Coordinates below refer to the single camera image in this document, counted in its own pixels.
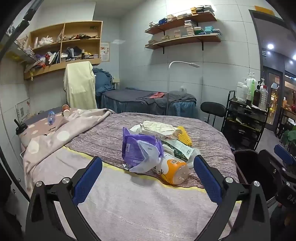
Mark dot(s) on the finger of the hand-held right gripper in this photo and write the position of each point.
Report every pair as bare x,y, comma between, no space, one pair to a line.
283,154
274,165

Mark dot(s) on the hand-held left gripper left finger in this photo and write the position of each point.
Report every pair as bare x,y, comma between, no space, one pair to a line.
87,178

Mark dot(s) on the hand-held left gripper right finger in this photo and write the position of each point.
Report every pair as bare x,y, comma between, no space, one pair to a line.
208,180

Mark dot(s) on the dark trash bin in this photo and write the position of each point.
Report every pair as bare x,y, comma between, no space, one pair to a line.
248,166

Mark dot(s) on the plastic bottle with orange label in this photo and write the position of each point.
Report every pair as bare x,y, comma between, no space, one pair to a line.
173,169

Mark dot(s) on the green white packet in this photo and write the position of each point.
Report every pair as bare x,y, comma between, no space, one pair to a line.
180,149

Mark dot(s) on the yellow foam net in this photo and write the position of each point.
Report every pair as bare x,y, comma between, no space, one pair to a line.
185,136

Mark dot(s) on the purple wrapper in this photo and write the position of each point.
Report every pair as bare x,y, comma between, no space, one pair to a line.
131,146

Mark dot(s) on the white cloth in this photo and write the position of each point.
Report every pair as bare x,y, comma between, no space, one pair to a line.
46,41
157,128

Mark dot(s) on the green potted plant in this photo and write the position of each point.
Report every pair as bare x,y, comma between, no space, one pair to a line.
290,136

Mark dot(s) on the dark hallway table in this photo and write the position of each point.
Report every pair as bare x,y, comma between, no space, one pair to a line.
286,113

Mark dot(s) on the black storage cart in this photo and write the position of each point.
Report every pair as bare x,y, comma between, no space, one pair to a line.
245,125

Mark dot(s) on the pink polka-dot blanket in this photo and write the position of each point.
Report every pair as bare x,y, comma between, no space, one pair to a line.
62,135

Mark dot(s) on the purple striped bed cover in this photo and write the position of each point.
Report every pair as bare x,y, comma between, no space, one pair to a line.
129,208

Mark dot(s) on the red vase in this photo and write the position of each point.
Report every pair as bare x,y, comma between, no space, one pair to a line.
294,103

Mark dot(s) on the clear bottle with red cap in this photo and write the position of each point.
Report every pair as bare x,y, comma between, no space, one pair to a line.
263,99

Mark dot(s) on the dark brown pump bottle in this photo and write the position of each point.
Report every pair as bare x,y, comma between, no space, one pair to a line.
256,97

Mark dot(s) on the red white paper cup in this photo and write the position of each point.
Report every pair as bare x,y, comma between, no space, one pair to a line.
66,111

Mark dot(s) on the clear plastic water bottle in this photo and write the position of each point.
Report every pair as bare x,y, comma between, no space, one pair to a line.
51,117

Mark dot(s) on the black stool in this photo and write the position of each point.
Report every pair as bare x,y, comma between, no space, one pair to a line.
212,109

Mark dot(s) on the small white pump bottle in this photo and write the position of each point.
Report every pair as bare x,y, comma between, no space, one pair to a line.
262,84

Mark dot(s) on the large white bottle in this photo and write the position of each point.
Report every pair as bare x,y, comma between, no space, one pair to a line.
242,92

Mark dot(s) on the tall white pump bottle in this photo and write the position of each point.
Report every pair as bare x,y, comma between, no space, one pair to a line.
251,82

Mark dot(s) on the black-lid drink cup with straw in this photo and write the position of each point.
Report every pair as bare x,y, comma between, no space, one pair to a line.
22,130

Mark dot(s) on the dark massage bed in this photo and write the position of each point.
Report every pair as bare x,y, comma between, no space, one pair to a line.
124,102

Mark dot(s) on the grey blanket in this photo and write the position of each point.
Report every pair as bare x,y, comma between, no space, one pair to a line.
180,97

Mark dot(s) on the cream towel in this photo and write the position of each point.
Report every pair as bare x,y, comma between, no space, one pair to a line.
79,85

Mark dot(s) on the framed code poster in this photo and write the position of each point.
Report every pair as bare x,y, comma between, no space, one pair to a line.
23,111

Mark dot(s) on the blue cloth pile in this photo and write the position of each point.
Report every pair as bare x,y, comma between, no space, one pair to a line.
103,81

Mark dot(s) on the red cloth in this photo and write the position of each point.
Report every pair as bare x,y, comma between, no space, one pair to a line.
156,95

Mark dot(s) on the white floor lamp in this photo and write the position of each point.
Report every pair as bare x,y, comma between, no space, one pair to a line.
182,63

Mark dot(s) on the row of small cases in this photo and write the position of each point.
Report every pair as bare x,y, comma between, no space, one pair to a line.
87,56

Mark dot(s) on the dark folded clothes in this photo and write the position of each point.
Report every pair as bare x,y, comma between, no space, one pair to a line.
72,52

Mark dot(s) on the colourful cloth pile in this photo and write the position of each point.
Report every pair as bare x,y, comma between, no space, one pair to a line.
44,59

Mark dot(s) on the yellow door sign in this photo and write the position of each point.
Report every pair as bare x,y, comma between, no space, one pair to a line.
263,10

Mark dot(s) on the stacks of small boxes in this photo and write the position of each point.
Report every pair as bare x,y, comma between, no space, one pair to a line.
203,10

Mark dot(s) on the wooden wall cabinet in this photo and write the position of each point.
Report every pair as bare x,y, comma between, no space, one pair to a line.
57,66

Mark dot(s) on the wall poster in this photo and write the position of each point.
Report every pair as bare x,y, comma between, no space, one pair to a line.
105,52

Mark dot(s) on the grey wall shelf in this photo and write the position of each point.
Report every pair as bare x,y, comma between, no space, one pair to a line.
20,54

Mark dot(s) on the wall shelves with boxes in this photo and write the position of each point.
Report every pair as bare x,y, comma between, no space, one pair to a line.
190,27

